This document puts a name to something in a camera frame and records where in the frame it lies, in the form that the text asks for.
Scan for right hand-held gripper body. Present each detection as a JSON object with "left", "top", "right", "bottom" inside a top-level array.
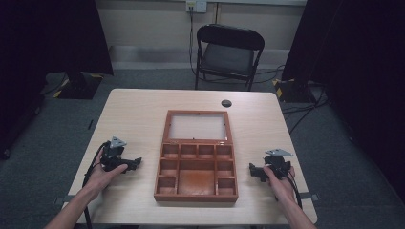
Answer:
[{"left": 262, "top": 148, "right": 294, "bottom": 181}]

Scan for person's left hand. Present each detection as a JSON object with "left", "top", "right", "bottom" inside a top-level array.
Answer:
[{"left": 83, "top": 148, "right": 129, "bottom": 196}]

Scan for grey table strap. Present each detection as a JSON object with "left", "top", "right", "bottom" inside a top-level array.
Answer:
[
  {"left": 299, "top": 192, "right": 320, "bottom": 202},
  {"left": 53, "top": 194, "right": 78, "bottom": 206}
]

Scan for black folding chair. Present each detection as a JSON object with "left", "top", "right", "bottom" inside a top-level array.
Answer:
[{"left": 194, "top": 23, "right": 266, "bottom": 93}]

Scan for black floor cables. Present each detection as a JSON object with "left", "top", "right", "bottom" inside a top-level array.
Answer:
[{"left": 254, "top": 64, "right": 330, "bottom": 135}]

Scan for black wall socket cable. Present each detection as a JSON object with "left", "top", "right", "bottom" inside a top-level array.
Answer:
[{"left": 188, "top": 5, "right": 224, "bottom": 84}]

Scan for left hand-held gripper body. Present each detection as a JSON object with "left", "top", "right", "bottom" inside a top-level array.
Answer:
[{"left": 99, "top": 135, "right": 139, "bottom": 173}]

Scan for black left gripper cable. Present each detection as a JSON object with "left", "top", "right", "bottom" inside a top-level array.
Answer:
[{"left": 81, "top": 141, "right": 111, "bottom": 229}]

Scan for white wall socket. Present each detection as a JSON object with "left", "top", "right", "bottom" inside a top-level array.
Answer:
[{"left": 185, "top": 0, "right": 208, "bottom": 14}]

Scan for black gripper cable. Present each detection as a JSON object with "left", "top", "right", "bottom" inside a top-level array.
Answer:
[
  {"left": 285, "top": 174, "right": 304, "bottom": 210},
  {"left": 81, "top": 141, "right": 111, "bottom": 229}
]

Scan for black stand base, yellow stripes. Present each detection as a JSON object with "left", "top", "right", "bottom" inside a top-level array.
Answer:
[
  {"left": 272, "top": 77, "right": 317, "bottom": 104},
  {"left": 52, "top": 72, "right": 105, "bottom": 100}
]

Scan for black curtain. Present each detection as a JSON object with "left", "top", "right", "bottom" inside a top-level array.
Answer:
[
  {"left": 0, "top": 0, "right": 115, "bottom": 160},
  {"left": 281, "top": 0, "right": 405, "bottom": 204}
]

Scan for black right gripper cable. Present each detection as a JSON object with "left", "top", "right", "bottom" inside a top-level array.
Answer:
[{"left": 285, "top": 174, "right": 304, "bottom": 210}]

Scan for person's right hand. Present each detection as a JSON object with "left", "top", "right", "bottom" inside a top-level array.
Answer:
[{"left": 263, "top": 165, "right": 298, "bottom": 203}]

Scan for wooden compartment box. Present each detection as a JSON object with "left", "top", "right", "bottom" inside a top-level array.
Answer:
[{"left": 153, "top": 109, "right": 240, "bottom": 203}]

